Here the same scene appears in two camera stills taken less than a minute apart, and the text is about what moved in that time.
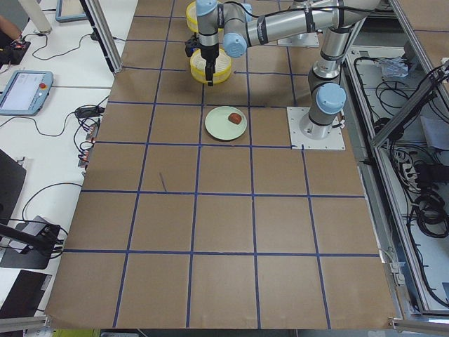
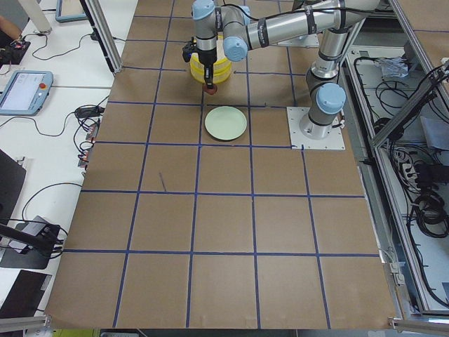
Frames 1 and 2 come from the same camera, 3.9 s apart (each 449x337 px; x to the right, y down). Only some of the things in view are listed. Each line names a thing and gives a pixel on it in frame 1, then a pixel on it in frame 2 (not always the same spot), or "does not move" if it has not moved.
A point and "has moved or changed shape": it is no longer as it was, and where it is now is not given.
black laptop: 24,296 does not move
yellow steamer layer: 191,17 has moved or changed shape
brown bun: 235,118 to 210,91
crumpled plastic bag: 396,67 does not move
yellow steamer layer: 198,65 does not move
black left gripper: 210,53 does not move
